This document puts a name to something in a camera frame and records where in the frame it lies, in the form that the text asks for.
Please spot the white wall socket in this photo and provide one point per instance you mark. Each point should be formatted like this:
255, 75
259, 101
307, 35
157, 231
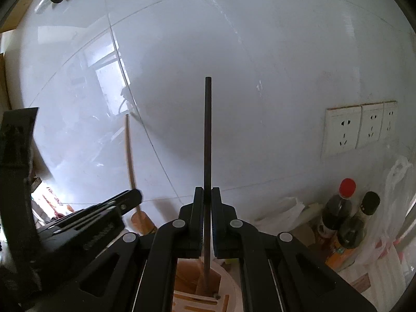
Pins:
343, 131
372, 125
390, 118

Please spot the brown bottle with golden cap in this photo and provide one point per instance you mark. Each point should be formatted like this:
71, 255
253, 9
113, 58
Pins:
141, 222

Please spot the clear plastic bag with food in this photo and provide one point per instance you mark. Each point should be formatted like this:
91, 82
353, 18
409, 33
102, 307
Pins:
390, 217

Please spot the dark long chopstick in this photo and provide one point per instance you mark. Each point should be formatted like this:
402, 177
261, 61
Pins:
208, 130

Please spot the light wooden chopstick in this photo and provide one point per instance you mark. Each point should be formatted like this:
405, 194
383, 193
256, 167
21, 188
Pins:
130, 156

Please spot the beige cylindrical utensil holder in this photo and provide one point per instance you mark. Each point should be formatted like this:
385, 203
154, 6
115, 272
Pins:
227, 279

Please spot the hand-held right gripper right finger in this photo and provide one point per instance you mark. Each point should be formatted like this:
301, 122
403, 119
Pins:
215, 234

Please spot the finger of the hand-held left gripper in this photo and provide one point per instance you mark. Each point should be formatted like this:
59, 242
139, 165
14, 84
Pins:
126, 200

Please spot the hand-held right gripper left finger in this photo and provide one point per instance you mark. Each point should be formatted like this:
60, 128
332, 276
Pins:
195, 221

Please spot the dark sauce bottle black cap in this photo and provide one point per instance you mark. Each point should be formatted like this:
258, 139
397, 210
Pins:
357, 227

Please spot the striped cat print tablecloth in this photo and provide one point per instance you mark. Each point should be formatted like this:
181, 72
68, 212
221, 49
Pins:
386, 276

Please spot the wooden wall cabinet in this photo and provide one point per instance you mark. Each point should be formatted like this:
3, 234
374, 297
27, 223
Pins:
3, 71

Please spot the dark sauce bottle red cap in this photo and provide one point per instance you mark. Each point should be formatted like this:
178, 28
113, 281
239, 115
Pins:
338, 208

